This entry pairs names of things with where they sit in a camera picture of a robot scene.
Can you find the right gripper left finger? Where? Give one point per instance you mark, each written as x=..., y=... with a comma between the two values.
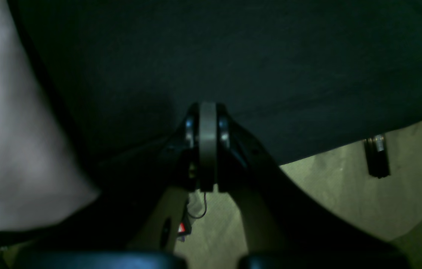
x=139, y=217

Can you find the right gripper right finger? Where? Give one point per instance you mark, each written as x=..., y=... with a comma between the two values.
x=281, y=220

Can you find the pink T-shirt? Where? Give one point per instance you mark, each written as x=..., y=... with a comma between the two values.
x=40, y=181

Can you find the black table cloth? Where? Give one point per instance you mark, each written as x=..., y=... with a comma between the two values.
x=302, y=76

